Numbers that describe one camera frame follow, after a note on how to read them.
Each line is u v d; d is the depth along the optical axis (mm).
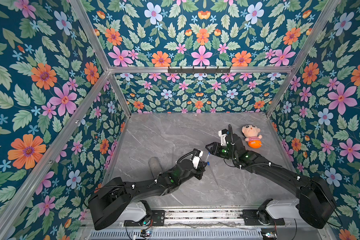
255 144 961
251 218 731
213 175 884
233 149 619
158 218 736
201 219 744
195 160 702
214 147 736
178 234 735
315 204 410
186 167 604
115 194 469
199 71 935
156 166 901
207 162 932
